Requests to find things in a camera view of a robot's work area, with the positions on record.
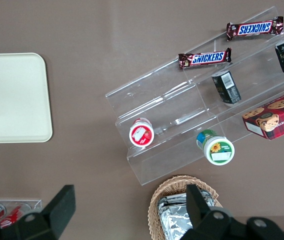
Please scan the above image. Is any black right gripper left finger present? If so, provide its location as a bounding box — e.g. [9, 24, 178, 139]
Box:
[0, 184, 77, 240]

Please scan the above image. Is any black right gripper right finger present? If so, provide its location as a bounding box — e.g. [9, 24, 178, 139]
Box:
[179, 184, 284, 240]

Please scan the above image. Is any light tan wicker basket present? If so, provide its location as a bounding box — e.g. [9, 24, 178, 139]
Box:
[147, 174, 224, 240]

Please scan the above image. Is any cream plastic tray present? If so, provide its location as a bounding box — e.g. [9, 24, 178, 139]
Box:
[0, 52, 54, 144]

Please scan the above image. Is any aluminium foil container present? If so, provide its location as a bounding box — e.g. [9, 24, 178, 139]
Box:
[156, 189, 217, 240]

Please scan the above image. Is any clear acrylic can rack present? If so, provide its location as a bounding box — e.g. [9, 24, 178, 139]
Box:
[0, 198, 43, 226]

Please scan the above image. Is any green sunflower lid cup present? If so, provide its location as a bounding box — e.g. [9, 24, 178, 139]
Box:
[195, 129, 235, 166]

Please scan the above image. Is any red strawberry yogurt cup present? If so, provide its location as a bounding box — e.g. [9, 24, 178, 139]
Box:
[128, 118, 155, 148]

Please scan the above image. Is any clear acrylic tiered shelf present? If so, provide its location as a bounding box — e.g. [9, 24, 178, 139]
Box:
[104, 6, 284, 186]

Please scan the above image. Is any red plaid cookie box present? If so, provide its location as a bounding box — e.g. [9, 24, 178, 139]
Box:
[241, 87, 284, 141]

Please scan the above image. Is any Snickers chocolate bar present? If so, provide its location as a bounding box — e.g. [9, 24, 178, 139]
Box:
[226, 16, 284, 42]
[177, 47, 233, 70]

